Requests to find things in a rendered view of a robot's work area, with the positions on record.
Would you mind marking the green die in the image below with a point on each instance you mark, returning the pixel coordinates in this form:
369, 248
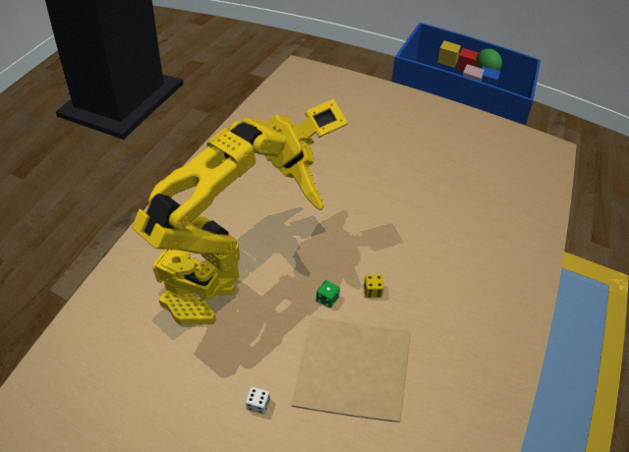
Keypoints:
327, 294

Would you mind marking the yellow die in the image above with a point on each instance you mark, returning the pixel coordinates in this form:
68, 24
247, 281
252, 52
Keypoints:
373, 286

